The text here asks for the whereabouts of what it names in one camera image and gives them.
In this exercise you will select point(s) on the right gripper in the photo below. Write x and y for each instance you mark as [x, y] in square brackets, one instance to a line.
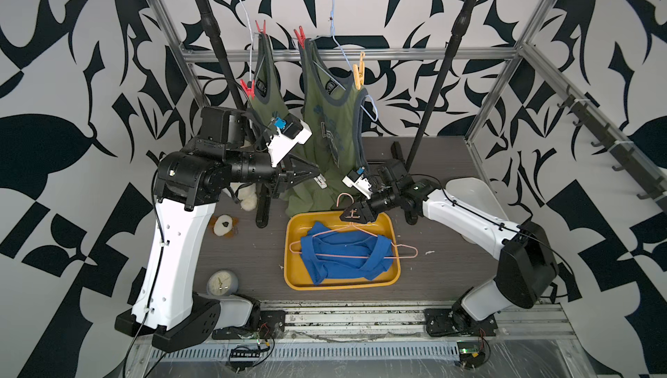
[363, 210]

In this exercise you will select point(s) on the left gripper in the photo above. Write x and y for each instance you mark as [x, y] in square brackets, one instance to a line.
[286, 174]

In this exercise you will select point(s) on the grey clothespin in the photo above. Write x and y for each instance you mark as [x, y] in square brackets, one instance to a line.
[321, 182]

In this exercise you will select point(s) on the blue tank top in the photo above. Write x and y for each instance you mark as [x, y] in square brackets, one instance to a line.
[345, 255]

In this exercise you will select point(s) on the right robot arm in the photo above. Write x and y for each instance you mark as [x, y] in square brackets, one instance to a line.
[526, 262]

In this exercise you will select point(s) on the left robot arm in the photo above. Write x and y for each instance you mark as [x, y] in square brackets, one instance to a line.
[187, 187]

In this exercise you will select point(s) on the green tank top left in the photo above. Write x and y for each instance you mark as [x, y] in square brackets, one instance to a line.
[267, 104]

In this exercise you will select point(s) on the green tank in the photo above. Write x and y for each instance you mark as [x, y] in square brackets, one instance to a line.
[333, 110]
[267, 104]

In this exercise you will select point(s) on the green tank top right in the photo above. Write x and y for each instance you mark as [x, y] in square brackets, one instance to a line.
[333, 110]

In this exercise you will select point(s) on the white plush toy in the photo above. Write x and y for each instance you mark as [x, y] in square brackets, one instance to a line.
[246, 194]

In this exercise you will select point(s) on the yellow plastic tray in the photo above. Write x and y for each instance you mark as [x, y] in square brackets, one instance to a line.
[297, 278]

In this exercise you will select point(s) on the brown white plush piece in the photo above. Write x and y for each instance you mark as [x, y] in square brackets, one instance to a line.
[224, 226]

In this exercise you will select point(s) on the red clothespin lower left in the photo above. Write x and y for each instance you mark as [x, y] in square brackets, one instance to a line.
[248, 88]

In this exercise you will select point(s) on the red clothespin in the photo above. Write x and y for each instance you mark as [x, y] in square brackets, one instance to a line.
[261, 28]
[248, 88]
[301, 37]

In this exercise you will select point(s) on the white plastic bin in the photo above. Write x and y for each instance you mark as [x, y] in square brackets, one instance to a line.
[479, 206]

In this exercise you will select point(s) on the tan clothespin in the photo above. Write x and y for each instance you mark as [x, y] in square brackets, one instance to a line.
[359, 70]

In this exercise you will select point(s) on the small round clock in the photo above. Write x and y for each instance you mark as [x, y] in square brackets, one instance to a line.
[222, 283]

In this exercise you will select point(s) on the red clothespin middle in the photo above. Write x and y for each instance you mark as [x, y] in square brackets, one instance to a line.
[301, 37]

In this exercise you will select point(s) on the red clothespin upper left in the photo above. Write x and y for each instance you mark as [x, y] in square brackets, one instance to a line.
[261, 28]

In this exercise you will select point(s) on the small circuit board right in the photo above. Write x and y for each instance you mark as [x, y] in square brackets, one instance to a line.
[473, 355]

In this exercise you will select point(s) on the small circuit board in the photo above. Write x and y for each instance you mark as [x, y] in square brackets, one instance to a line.
[241, 358]
[473, 355]

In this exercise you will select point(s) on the small circuit board left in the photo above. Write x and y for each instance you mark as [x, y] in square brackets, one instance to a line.
[241, 358]

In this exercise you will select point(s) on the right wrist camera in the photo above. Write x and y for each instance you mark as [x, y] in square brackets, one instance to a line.
[358, 180]

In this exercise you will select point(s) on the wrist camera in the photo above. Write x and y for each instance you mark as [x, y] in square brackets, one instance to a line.
[286, 133]
[358, 180]

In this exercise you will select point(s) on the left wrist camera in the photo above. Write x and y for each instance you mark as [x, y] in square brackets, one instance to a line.
[286, 133]

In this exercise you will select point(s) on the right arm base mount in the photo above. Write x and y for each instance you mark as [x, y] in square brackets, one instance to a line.
[455, 322]

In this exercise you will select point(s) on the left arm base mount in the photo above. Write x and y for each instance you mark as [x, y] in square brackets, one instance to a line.
[241, 318]

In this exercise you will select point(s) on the blue wire hanger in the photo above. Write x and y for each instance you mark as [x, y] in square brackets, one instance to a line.
[374, 114]

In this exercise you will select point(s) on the white wire hanger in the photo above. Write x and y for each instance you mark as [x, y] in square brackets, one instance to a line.
[251, 36]

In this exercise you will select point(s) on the black wall hook rail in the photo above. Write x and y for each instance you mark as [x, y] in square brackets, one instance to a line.
[609, 138]

